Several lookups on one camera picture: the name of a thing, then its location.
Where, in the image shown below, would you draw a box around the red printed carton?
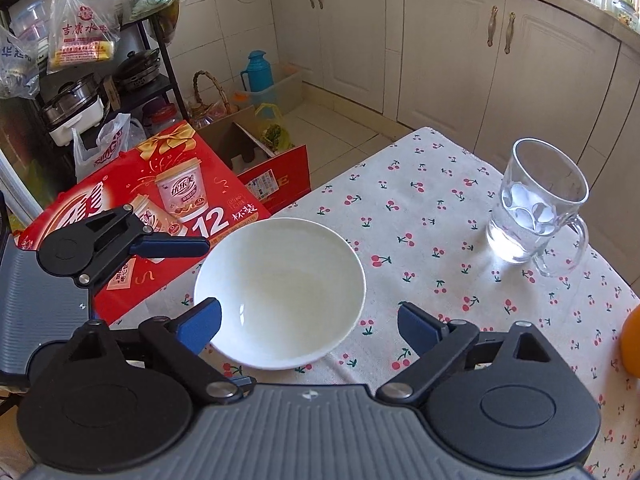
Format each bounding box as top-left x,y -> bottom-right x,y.
14,119 -> 275,327

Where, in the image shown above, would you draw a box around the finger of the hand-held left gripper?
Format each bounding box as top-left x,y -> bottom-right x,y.
74,205 -> 211,289

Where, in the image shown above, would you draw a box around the white plastic bag red print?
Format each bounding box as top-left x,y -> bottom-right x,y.
73,112 -> 133,182

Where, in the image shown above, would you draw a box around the wicker basket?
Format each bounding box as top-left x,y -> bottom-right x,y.
189,70 -> 237,128

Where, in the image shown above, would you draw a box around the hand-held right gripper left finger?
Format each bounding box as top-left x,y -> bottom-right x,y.
67,297 -> 257,404

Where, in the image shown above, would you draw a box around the steel pot with lid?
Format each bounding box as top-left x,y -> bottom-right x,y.
40,72 -> 103,128

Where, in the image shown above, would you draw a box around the plastic bag with blue lettering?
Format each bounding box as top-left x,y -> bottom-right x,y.
0,25 -> 42,101

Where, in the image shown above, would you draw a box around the yellow green plastic bag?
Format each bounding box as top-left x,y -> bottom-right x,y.
254,102 -> 295,152

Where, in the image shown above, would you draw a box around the cherry print tablecloth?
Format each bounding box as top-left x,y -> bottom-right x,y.
207,126 -> 640,480

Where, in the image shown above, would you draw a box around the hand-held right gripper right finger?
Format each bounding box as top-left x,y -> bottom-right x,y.
376,302 -> 557,407

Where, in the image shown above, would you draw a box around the clear plastic food containers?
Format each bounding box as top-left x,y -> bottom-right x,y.
9,0 -> 52,43

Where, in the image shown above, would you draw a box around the open cardboard box red side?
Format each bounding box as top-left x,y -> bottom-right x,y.
199,105 -> 313,214

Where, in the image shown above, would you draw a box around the blue thermos flask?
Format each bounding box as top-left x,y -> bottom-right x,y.
239,50 -> 274,94

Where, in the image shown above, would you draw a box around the clear plastic storage bin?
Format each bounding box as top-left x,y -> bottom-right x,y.
232,62 -> 305,109

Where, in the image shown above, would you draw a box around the black metal shelf rack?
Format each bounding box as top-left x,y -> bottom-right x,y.
0,0 -> 187,126

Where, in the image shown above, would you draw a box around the white bowl with floral print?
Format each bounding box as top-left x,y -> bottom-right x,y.
193,217 -> 367,372

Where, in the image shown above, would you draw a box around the orange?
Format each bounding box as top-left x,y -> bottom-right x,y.
618,304 -> 640,379

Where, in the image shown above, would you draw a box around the plastic bag with yellow packets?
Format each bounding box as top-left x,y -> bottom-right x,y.
47,0 -> 122,72

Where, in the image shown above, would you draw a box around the clear glass mug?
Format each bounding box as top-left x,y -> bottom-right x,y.
485,137 -> 591,279

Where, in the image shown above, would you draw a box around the black cooking pot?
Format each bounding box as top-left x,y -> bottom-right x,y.
112,47 -> 163,92

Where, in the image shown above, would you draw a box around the white kitchen cabinet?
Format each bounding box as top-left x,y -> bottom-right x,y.
265,0 -> 640,241

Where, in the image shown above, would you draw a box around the white electric cooker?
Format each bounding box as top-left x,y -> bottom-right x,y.
47,99 -> 112,148

